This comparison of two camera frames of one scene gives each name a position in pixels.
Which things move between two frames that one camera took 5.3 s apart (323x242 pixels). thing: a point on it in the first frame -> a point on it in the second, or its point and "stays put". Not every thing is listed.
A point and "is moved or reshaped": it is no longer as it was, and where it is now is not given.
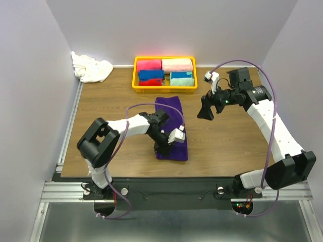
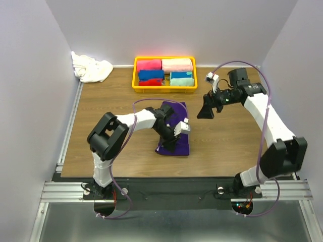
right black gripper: (207, 100) stays put
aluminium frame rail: (72, 191) stays put
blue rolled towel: (151, 74) stays put
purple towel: (178, 151) is moved or reshaped
